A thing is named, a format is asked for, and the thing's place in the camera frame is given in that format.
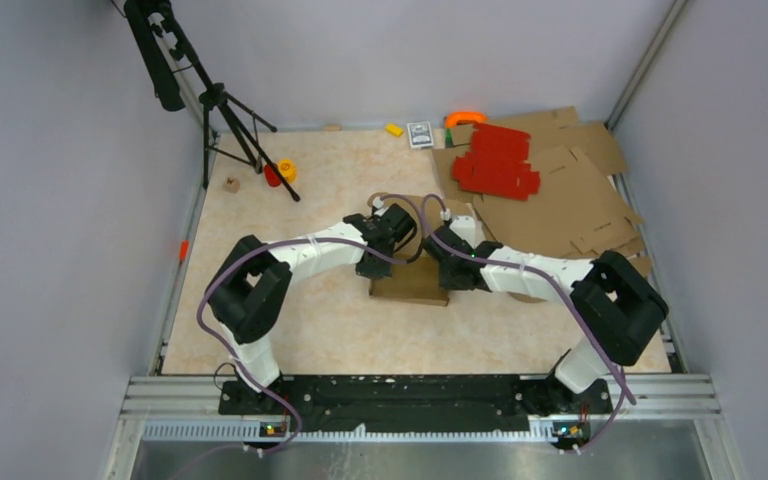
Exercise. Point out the brown cardboard box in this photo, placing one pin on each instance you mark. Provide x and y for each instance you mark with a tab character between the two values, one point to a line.
417	282

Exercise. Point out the stack of brown cardboard blanks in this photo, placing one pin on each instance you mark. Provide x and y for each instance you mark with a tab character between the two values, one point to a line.
577	212

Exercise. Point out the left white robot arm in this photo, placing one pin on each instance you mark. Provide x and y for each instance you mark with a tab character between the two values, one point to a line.
246	295

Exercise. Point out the yellow and red toy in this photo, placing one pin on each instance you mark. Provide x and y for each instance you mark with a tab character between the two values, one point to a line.
286	169

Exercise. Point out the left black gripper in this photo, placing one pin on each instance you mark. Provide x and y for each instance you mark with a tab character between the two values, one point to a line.
380	272

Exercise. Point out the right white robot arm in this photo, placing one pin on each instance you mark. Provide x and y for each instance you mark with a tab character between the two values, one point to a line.
617	309

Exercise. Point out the red cardboard box blank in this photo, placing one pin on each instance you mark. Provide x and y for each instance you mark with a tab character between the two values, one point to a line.
497	164

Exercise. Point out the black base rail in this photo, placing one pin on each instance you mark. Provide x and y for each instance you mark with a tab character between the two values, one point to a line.
421	404

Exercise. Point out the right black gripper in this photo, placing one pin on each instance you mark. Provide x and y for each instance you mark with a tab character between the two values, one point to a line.
445	282

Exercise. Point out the small wooden block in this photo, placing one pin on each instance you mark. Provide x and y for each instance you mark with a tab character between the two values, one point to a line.
231	185

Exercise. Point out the small orange clip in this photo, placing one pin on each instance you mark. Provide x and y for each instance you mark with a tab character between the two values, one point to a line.
183	251

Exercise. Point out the playing card deck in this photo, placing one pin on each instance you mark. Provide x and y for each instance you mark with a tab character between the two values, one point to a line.
420	135

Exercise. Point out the black tripod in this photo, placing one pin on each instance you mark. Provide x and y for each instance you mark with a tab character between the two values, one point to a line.
167	51

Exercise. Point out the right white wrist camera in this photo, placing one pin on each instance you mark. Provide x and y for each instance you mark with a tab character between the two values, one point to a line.
466	227

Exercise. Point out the yellow block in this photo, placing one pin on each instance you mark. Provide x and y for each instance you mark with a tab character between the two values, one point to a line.
394	129

